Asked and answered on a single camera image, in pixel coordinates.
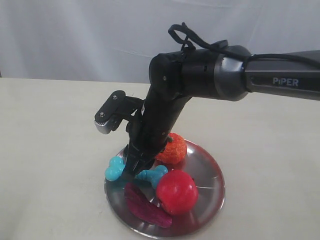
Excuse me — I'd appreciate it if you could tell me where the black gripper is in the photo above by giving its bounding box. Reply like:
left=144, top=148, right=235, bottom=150
left=121, top=87, right=191, bottom=182

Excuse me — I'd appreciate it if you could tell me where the teal toy bone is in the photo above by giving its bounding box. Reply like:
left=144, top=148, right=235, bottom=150
left=104, top=156, right=169, bottom=189

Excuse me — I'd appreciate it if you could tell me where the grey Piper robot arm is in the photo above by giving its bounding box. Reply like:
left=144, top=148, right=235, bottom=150
left=123, top=45, right=320, bottom=180

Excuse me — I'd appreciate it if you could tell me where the orange toy tangerine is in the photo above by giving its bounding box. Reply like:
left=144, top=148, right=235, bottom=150
left=155, top=132, right=187, bottom=165

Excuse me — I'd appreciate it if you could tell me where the red toy apple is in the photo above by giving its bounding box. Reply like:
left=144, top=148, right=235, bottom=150
left=155, top=170, right=199, bottom=216

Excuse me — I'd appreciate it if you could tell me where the purple toy sweet potato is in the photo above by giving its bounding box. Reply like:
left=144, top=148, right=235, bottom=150
left=124, top=182, right=173, bottom=228

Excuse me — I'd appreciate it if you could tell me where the round stainless steel plate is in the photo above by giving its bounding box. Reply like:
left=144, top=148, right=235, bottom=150
left=104, top=141, right=225, bottom=240

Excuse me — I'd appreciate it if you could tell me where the white backdrop cloth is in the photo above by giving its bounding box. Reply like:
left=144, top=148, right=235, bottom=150
left=0, top=0, right=320, bottom=83

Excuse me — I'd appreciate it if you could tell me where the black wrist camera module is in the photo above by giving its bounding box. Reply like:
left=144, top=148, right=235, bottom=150
left=94, top=90, right=143, bottom=135

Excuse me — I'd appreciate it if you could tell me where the black cable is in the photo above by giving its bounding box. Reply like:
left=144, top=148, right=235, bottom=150
left=167, top=22, right=320, bottom=66

